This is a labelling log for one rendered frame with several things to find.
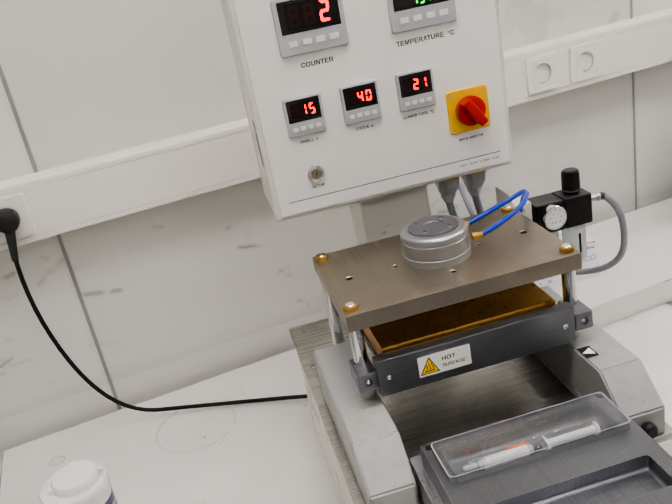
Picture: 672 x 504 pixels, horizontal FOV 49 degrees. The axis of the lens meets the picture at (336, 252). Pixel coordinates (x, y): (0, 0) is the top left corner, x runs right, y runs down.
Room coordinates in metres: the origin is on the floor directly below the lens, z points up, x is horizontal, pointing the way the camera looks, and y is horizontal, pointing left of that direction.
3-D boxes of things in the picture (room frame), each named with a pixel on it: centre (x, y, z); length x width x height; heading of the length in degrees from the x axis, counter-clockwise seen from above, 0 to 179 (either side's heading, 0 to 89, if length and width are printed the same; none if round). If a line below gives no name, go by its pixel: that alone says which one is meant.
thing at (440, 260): (0.83, -0.13, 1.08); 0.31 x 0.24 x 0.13; 99
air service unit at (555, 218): (0.96, -0.32, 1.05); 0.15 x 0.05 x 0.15; 99
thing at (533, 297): (0.79, -0.12, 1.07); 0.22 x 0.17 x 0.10; 99
